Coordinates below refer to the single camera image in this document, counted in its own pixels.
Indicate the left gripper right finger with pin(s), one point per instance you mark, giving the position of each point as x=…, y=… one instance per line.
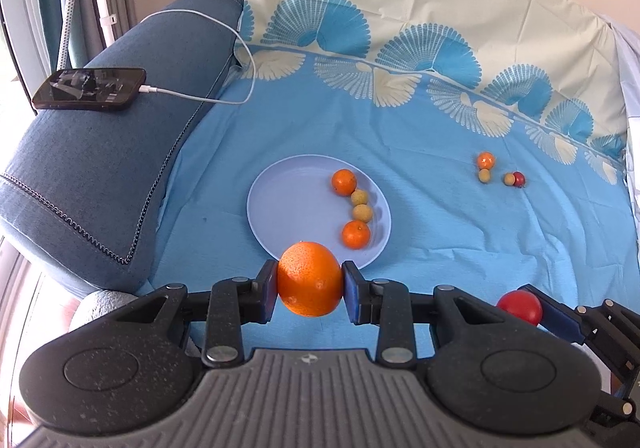
x=386, y=304

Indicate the blue sofa armrest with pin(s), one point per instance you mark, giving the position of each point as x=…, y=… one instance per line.
x=81, y=195

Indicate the tan longan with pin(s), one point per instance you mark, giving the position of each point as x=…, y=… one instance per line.
x=484, y=175
x=362, y=212
x=509, y=179
x=359, y=198

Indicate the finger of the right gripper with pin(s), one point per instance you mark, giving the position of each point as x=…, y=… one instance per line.
x=570, y=324

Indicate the blue patterned bed sheet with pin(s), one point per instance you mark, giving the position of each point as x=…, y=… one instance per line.
x=411, y=92

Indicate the orange fruit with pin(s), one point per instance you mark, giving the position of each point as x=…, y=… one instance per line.
x=355, y=234
x=344, y=182
x=309, y=279
x=485, y=162

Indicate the orange fruit in plate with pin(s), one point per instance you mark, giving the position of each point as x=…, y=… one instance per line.
x=344, y=182

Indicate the tan longan in plate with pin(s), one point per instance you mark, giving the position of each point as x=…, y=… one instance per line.
x=359, y=198

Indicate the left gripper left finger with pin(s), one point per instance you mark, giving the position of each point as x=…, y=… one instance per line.
x=232, y=303

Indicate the black smartphone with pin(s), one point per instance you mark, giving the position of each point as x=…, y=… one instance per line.
x=90, y=89

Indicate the white floral cloth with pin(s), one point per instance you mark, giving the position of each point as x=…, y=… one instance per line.
x=627, y=44

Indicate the red cherry tomato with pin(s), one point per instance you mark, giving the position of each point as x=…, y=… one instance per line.
x=522, y=304
x=519, y=179

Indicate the light blue plate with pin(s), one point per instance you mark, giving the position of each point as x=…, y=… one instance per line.
x=293, y=200

